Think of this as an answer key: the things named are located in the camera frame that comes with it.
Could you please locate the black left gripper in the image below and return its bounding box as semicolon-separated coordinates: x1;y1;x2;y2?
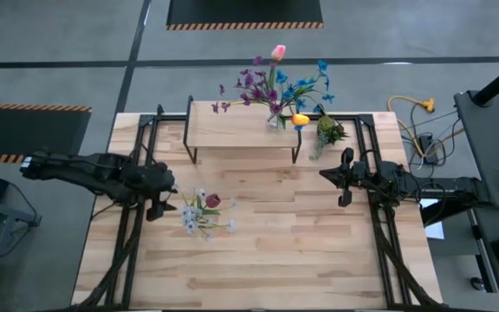
121;163;178;222

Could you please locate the pink artificial tulip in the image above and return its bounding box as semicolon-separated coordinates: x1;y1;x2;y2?
269;44;288;118

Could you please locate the grey desk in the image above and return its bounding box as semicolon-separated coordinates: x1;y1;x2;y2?
453;89;499;210

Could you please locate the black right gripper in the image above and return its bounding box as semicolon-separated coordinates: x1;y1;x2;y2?
318;146;370;208

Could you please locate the purple artificial flower bunch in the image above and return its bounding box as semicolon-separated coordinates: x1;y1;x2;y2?
211;55;283;116

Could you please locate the orange yellow artificial tulip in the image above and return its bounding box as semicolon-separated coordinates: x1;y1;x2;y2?
290;113;312;132

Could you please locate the white paper sheet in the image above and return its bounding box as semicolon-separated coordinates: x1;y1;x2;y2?
418;197;445;241

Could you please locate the yellow extension cable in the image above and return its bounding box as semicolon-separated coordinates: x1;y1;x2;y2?
386;94;437;153

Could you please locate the black power strip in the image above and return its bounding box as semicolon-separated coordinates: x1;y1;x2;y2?
418;133;439;166

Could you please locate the wooden shelf with black legs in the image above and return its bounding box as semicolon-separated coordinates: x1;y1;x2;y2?
183;95;302;165

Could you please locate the round clear glass vase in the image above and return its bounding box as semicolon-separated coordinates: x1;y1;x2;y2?
266;110;287;133

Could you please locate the black hazard-striped floor mat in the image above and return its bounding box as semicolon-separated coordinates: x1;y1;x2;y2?
165;0;325;31
0;102;93;166

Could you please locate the white artificial flower bunch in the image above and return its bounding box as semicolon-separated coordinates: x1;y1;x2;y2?
173;186;237;243

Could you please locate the dark red artificial tulip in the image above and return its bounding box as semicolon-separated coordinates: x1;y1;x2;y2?
195;193;224;217

